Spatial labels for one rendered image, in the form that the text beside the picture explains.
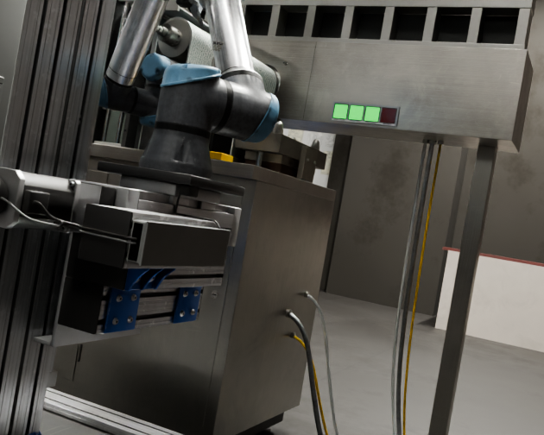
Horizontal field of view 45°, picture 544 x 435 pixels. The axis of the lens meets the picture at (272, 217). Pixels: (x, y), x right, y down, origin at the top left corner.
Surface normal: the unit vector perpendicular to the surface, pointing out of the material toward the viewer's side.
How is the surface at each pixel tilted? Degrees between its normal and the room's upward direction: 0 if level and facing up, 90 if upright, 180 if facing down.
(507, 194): 90
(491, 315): 90
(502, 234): 90
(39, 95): 90
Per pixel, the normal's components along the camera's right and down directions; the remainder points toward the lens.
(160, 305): 0.90, 0.15
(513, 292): -0.41, -0.07
